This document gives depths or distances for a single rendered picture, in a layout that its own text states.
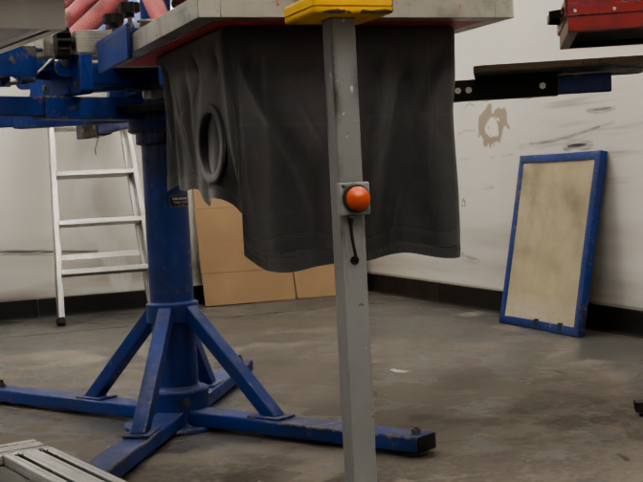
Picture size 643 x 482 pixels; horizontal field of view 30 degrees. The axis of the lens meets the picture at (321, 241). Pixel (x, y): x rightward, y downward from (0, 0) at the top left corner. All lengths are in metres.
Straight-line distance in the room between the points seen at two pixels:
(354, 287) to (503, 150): 3.84
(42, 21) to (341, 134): 0.48
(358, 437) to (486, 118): 4.02
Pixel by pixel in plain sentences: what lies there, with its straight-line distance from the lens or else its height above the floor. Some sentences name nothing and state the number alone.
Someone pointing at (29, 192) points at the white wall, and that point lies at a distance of 6.67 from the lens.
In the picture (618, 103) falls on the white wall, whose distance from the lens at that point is 4.89.
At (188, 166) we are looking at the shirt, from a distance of 2.39.
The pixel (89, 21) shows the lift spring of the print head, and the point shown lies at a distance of 3.19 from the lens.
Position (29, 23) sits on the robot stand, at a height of 0.91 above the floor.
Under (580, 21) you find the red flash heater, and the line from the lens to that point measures 3.10.
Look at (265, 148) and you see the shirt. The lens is 2.09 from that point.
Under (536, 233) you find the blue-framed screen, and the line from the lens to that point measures 5.24.
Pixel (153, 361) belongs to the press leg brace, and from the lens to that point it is 3.26.
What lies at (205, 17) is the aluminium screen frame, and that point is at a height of 0.95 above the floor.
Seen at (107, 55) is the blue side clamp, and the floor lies 0.97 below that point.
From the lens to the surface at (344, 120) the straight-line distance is 1.83.
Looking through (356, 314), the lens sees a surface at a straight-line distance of 1.84.
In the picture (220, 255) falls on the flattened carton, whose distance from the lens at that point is 6.78.
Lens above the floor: 0.68
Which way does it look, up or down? 3 degrees down
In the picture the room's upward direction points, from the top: 3 degrees counter-clockwise
